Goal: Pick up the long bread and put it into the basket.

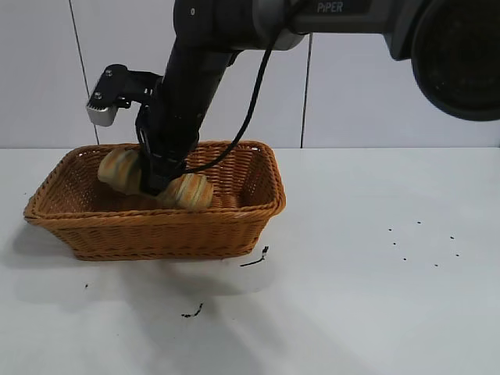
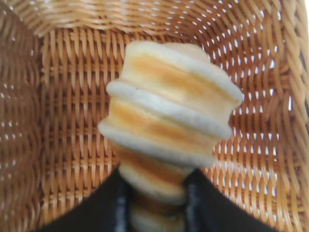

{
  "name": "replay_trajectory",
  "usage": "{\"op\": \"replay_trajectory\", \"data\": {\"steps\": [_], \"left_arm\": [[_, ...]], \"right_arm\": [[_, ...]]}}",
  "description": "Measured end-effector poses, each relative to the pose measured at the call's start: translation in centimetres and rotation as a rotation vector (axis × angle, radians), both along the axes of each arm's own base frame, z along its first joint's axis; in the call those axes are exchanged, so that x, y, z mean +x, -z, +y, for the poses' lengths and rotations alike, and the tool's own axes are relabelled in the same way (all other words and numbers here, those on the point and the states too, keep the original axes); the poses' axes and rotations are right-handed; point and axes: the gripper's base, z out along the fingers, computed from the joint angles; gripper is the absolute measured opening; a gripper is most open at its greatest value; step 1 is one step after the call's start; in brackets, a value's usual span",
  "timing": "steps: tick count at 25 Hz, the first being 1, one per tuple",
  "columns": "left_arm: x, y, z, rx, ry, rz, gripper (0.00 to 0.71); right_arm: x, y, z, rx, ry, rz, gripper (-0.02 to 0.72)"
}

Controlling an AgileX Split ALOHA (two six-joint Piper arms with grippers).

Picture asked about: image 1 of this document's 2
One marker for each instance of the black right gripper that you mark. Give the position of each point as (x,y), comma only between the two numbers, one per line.
(176,117)

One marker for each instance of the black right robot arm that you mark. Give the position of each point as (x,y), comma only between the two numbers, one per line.
(351,15)

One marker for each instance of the long striped bread loaf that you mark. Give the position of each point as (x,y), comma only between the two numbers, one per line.
(117,168)

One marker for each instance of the brown woven wicker basket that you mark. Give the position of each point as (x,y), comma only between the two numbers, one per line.
(156,234)

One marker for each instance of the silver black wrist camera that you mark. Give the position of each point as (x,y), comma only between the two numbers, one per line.
(103,112)

